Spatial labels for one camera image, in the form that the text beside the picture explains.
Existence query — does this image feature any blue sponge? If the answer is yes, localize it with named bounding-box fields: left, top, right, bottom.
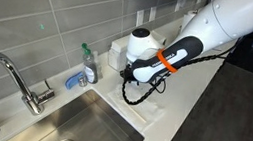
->
left=63, top=69, right=85, bottom=92

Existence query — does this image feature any white light switch plate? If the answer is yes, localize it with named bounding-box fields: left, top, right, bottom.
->
left=134, top=8, right=146, bottom=27

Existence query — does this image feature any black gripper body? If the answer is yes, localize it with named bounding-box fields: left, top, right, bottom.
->
left=119, top=62, right=142, bottom=85

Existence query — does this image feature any clear soap bottle green cap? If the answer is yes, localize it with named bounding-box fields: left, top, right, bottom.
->
left=75, top=42, right=104, bottom=85

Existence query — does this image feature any small chrome side tap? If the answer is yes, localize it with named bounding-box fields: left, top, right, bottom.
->
left=20, top=77, right=58, bottom=118

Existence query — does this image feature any stainless steel sink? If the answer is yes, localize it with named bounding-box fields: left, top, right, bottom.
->
left=4, top=77, right=152, bottom=141

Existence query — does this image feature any white wall outlet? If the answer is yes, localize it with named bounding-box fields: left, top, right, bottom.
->
left=148, top=5, right=158, bottom=22

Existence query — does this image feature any small orange cable strap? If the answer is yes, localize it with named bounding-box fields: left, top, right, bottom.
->
left=154, top=48, right=182, bottom=75

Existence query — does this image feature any stack of folded white towels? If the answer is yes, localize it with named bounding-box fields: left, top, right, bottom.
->
left=105, top=32, right=133, bottom=74

